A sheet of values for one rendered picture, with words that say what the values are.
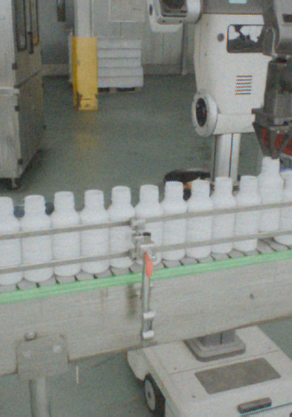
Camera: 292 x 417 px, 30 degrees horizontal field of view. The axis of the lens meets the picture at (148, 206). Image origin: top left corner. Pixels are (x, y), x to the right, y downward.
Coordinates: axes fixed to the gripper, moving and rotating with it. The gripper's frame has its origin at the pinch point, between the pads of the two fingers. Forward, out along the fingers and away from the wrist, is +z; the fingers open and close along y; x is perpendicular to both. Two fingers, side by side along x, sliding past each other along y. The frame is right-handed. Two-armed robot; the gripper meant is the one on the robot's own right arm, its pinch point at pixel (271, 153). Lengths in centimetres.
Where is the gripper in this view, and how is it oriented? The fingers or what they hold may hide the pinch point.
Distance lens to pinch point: 123.2
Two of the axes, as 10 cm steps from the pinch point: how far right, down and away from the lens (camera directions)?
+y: 3.5, 3.6, -8.6
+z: -0.3, 9.3, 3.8
